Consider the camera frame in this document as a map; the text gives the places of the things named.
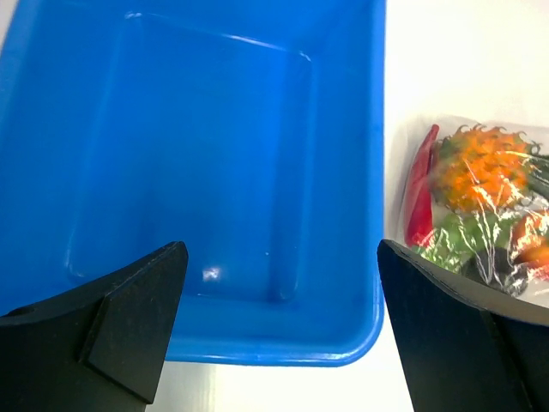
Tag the fake dark eggplant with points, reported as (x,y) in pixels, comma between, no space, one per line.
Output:
(493,268)

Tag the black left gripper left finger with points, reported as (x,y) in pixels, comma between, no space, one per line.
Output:
(98,347)

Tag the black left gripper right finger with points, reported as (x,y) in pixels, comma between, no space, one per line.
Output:
(463,346)

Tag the fake orange peach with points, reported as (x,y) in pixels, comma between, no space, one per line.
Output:
(529,243)

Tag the fake pineapple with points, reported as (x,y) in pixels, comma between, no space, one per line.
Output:
(487,169)

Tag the blue plastic bin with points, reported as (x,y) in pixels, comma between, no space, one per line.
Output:
(252,131)

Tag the clear zip top bag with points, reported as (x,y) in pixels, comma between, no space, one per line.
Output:
(537,290)

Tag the fake green grapes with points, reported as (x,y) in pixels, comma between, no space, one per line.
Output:
(457,238)

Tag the fake red chili pepper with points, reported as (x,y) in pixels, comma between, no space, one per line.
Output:
(417,218)

